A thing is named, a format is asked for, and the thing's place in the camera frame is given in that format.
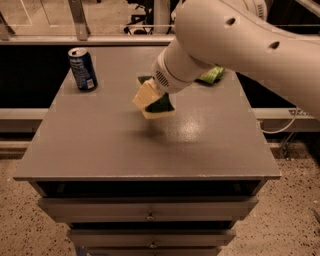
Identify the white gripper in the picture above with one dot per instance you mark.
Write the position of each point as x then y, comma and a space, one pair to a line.
165, 81

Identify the green and yellow sponge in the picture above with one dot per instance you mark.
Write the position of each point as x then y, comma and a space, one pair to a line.
159, 109

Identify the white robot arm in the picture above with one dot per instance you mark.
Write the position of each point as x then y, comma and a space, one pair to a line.
291, 71

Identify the blue pepsi can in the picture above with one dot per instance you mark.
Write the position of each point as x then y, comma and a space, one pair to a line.
82, 68

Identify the green chip bag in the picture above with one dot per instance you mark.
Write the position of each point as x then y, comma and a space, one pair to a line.
211, 76

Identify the grey drawer cabinet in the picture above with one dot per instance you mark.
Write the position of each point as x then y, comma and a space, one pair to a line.
98, 145

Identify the upper drawer with knob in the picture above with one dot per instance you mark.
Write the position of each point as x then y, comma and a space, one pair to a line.
90, 210

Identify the drawer with knob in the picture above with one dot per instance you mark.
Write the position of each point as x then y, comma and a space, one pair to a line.
90, 210
151, 238

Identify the metal railing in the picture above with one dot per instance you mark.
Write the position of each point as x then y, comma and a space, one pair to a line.
83, 33

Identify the lower drawer with knob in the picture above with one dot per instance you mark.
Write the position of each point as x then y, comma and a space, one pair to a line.
151, 238

